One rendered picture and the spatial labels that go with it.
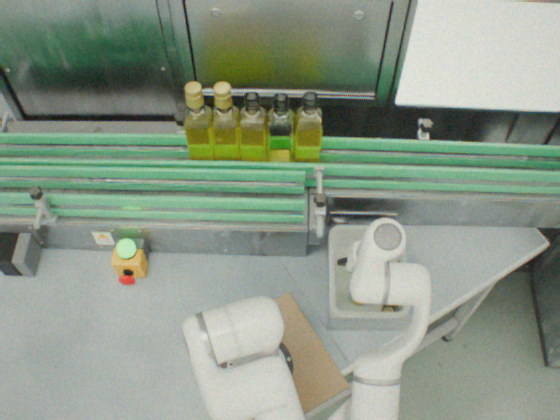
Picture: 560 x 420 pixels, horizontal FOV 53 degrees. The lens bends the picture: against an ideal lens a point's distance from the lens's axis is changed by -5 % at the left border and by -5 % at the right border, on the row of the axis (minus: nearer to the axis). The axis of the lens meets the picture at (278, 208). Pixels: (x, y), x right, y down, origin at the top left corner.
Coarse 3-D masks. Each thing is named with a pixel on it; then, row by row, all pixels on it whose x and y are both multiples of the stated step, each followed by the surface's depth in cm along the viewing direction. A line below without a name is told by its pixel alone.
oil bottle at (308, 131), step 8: (296, 112) 123; (320, 112) 122; (296, 120) 121; (304, 120) 120; (312, 120) 120; (320, 120) 121; (296, 128) 122; (304, 128) 121; (312, 128) 121; (320, 128) 121; (296, 136) 123; (304, 136) 123; (312, 136) 123; (320, 136) 123; (296, 144) 126; (304, 144) 125; (312, 144) 125; (320, 144) 126; (296, 152) 128; (304, 152) 128; (312, 152) 128; (296, 160) 130; (304, 160) 130; (312, 160) 130
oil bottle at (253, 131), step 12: (240, 120) 121; (252, 120) 120; (264, 120) 121; (240, 132) 122; (252, 132) 122; (264, 132) 122; (240, 144) 126; (252, 144) 125; (264, 144) 125; (252, 156) 129; (264, 156) 129
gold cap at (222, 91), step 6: (216, 84) 116; (222, 84) 116; (228, 84) 115; (216, 90) 115; (222, 90) 115; (228, 90) 115; (216, 96) 115; (222, 96) 115; (228, 96) 116; (216, 102) 117; (222, 102) 116; (228, 102) 117; (222, 108) 118
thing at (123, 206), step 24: (0, 192) 126; (96, 216) 132; (120, 216) 131; (144, 216) 131; (168, 216) 131; (192, 216) 130; (216, 216) 130; (240, 216) 130; (264, 216) 129; (288, 216) 129
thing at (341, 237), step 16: (336, 240) 139; (352, 240) 139; (336, 256) 140; (400, 256) 132; (336, 272) 137; (352, 272) 137; (336, 288) 135; (336, 304) 133; (352, 304) 133; (368, 304) 133
